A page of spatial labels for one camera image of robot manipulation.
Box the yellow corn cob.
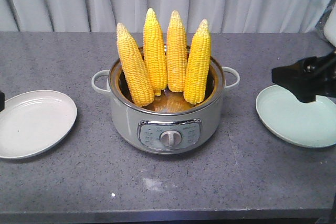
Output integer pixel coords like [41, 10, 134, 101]
[166, 10, 187, 92]
[117, 23, 154, 107]
[184, 19, 211, 104]
[143, 8, 167, 96]

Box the light green round plate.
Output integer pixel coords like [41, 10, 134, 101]
[255, 85, 335, 148]

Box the white round plate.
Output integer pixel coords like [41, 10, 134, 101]
[1, 90, 77, 159]

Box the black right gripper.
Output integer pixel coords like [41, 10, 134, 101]
[271, 50, 335, 103]

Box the white curtain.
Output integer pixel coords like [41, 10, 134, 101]
[1, 0, 331, 33]

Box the grey electric cooking pot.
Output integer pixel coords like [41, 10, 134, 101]
[91, 59, 240, 155]

